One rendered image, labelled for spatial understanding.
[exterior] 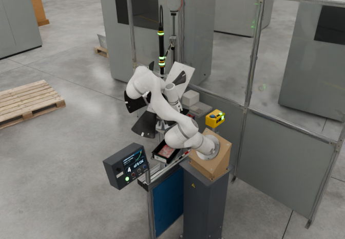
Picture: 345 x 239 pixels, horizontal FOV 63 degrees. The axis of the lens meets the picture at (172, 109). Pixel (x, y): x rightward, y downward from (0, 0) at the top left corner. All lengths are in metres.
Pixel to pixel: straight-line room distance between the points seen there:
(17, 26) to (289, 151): 6.69
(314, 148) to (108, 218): 2.08
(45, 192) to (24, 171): 0.51
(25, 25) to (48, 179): 4.97
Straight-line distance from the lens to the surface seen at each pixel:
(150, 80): 1.68
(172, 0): 2.86
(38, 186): 3.67
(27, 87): 5.70
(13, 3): 7.78
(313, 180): 2.91
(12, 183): 3.86
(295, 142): 2.76
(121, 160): 1.80
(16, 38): 7.86
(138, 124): 2.51
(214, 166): 2.03
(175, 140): 1.75
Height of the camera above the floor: 2.43
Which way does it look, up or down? 32 degrees down
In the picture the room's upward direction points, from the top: 1 degrees counter-clockwise
